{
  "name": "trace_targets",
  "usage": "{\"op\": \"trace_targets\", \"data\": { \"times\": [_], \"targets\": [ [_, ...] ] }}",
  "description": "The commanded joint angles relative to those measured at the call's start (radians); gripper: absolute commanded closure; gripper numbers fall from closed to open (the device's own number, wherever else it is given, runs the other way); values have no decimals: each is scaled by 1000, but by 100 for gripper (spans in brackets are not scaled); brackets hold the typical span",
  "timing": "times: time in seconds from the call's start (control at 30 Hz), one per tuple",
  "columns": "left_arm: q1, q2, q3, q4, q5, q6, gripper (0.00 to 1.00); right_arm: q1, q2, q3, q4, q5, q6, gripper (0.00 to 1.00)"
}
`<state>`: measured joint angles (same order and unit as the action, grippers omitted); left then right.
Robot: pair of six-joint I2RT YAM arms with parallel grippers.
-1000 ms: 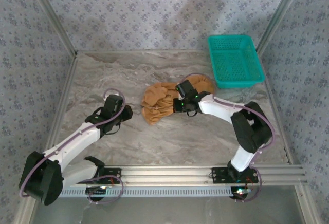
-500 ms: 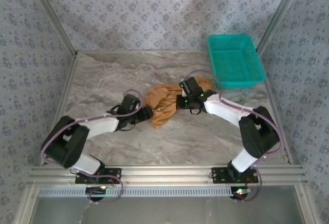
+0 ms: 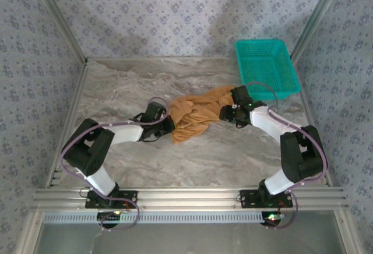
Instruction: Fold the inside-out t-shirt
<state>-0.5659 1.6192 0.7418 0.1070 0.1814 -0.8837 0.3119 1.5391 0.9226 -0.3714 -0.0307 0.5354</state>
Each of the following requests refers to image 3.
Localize tan inside-out t-shirt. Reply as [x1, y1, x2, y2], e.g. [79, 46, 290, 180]
[168, 84, 235, 146]

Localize teal plastic basket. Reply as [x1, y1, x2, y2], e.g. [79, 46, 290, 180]
[234, 38, 301, 101]

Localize black controller board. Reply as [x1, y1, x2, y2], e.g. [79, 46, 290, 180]
[261, 211, 285, 227]
[97, 211, 122, 228]

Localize aluminium table side rail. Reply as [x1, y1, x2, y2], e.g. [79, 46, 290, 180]
[45, 58, 90, 191]
[291, 58, 333, 187]

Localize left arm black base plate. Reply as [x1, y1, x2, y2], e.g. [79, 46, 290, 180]
[85, 189, 138, 209]

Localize aluminium mounting rail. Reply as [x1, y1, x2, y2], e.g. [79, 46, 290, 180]
[31, 188, 349, 211]

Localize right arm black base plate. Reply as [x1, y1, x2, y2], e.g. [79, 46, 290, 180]
[239, 189, 294, 209]

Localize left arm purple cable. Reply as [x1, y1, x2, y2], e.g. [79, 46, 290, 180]
[60, 97, 170, 232]

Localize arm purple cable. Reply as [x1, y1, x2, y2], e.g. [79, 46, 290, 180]
[60, 97, 170, 232]
[243, 81, 329, 231]

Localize grey slotted cable duct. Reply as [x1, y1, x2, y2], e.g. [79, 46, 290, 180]
[43, 211, 263, 224]

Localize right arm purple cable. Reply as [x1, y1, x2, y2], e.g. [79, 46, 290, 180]
[243, 81, 329, 231]

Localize aluminium frame post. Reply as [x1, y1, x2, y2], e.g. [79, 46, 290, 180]
[290, 0, 350, 62]
[29, 0, 90, 64]

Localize short aluminium frame leg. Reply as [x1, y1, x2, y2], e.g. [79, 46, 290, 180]
[333, 209, 364, 254]
[16, 210, 44, 254]

